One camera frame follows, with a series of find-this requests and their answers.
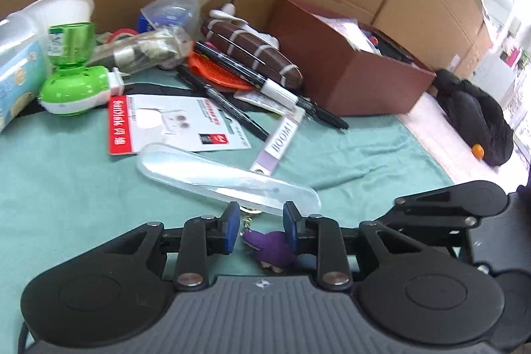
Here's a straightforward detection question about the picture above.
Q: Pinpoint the orange silicone mat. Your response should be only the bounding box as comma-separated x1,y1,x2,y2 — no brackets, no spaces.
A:
187,52,253,92

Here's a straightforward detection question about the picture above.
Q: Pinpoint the purple keychain figure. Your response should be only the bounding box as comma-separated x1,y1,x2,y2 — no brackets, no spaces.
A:
242,230,296,273

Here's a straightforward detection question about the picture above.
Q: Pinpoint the black cloth bundle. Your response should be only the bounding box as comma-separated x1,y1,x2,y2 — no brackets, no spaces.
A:
433,69,514,167

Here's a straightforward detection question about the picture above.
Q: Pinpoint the brown triangle pattern case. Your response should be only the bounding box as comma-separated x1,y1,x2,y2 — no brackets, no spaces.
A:
201,19,303,90

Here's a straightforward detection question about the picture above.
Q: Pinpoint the teal table cloth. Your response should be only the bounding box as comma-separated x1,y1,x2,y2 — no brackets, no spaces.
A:
1,107,451,353

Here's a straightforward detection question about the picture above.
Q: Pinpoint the clear bag blue item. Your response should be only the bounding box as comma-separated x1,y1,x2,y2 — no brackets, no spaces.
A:
137,0,211,39

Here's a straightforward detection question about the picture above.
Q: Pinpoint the blue white tissue pack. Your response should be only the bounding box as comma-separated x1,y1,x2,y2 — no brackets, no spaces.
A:
0,12,51,131

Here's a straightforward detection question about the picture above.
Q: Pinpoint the white paper bowl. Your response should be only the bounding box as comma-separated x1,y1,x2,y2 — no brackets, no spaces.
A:
22,0,95,33

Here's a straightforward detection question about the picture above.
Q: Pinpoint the dark red storage box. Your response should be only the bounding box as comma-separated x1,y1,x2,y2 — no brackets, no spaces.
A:
267,0,436,116

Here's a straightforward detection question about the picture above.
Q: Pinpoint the purple white BOOM tag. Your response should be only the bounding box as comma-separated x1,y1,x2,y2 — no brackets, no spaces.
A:
250,107,306,176

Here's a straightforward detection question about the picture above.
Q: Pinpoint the clear plastic toothbrush case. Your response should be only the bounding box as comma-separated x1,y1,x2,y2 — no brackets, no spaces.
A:
137,143,321,217

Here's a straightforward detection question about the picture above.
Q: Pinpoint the black white marker pen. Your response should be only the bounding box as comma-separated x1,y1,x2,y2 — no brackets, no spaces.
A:
193,41,349,130

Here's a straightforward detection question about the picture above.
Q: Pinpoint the green white mosquito repeller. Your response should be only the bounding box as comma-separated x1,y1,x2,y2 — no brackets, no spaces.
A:
38,22,124,116

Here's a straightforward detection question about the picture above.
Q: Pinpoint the red white SanDisk card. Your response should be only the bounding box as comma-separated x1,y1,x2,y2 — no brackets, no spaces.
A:
108,94,251,155

